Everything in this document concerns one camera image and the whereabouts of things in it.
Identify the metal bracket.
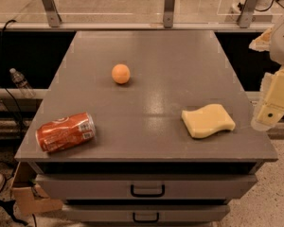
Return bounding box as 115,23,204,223
163,0,175,28
238,0,257,28
42,0,62,27

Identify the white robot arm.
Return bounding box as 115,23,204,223
249,14,284,131

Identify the cardboard box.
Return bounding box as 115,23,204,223
11,163,62,216

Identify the middle metal bracket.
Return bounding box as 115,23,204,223
163,0,175,28

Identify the upper drawer black handle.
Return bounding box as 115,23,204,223
130,184,166,198

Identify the orange fruit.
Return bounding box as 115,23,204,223
112,64,131,84

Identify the left metal bracket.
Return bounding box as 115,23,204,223
42,0,62,27

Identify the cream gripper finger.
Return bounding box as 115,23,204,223
249,28,272,52
251,66,284,131

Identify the right metal bracket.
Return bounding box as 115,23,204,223
238,0,257,28

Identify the red coke can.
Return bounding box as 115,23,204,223
35,113,96,152

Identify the black cable left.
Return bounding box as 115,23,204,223
0,18,27,140

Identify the grey drawer cabinet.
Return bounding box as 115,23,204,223
16,30,277,227

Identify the yellow sponge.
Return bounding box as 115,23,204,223
181,104,236,139

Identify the drawer black handle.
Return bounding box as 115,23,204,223
130,184,166,198
132,213,160,224

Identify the clear plastic water bottle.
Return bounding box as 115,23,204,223
9,68,35,98

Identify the lower drawer black handle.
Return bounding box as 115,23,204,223
132,213,160,224

